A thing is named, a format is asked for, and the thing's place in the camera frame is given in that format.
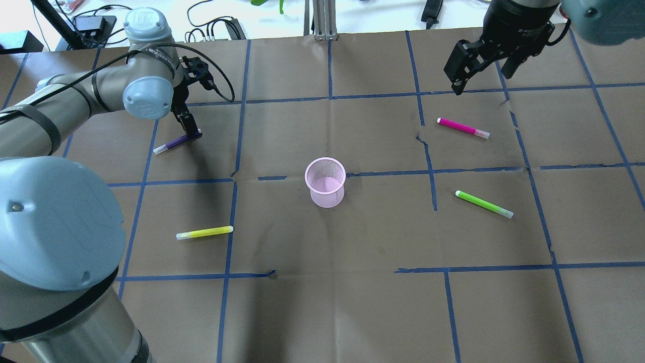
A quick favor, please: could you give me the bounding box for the purple marker pen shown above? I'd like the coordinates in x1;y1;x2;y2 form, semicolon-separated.
153;129;203;155

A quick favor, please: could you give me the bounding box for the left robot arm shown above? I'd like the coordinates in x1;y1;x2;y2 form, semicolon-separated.
1;8;206;362

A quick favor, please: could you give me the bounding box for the black power adapter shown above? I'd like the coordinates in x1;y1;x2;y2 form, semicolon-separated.
72;15;117;43

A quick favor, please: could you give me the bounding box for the pink mesh cup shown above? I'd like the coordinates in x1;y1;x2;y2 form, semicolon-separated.
304;158;347;208

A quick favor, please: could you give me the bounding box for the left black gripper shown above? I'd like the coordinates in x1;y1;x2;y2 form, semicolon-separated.
171;56;212;138

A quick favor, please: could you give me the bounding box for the aluminium frame post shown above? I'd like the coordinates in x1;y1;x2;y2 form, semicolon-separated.
303;1;338;41

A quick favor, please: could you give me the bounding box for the yellow marker pen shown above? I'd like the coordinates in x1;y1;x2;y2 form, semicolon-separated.
175;225;234;240

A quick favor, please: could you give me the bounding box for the green marker pen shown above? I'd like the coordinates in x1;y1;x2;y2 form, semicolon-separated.
455;190;514;219

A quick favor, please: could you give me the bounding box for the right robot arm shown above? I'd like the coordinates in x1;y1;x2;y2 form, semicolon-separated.
443;1;644;95

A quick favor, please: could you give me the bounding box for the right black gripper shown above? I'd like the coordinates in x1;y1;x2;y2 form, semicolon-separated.
443;1;555;96

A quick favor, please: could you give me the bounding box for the pink marker pen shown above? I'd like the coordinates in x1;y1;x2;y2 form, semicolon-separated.
437;117;490;139

